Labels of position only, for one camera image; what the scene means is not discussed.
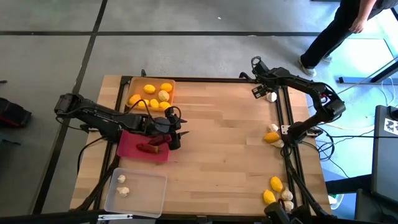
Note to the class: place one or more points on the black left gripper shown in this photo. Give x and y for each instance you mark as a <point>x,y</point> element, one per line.
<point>157,126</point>

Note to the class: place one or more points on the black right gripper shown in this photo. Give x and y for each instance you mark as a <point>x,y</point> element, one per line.
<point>267,74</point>

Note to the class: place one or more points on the pale yellow lemon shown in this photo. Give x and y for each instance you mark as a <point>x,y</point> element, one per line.
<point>163,95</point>

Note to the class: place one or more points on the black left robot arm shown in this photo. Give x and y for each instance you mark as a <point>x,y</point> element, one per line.
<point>102,115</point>

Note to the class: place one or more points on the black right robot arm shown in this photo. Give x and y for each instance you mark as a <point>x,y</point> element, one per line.
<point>311,87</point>

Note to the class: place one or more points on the pink plastic basket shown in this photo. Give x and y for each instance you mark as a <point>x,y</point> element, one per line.
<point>130,151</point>

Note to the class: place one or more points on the orange plastic basket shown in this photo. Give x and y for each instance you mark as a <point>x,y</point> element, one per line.
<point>138,85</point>

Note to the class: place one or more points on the clear plastic basket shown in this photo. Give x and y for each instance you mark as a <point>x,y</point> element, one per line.
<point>143,196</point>

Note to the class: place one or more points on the person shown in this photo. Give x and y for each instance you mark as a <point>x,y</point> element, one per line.
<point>335,31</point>

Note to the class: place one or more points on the black floor stand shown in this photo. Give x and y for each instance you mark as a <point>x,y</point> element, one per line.
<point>357,80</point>

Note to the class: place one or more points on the orange object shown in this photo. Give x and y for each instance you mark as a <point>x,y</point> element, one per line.
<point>269,197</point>

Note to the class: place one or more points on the black object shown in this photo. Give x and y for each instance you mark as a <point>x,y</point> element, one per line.
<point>276,214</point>

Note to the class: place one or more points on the white green cup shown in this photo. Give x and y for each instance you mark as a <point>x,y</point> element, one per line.
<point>336,200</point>

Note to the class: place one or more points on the black white marker sticker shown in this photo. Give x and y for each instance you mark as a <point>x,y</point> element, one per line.
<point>391,126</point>

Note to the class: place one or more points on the grey equipment cart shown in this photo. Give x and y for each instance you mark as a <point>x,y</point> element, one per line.
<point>385,155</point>

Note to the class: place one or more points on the black metal bar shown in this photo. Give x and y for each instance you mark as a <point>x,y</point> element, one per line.
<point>46,218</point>

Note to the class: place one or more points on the black and red bag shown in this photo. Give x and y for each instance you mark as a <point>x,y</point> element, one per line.
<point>12,115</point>

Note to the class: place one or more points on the black frame clamp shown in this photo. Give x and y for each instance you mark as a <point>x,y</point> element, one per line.
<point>143,72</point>
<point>245,75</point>

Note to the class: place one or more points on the black metal table frame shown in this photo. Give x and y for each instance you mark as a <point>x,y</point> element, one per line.
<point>217,80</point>

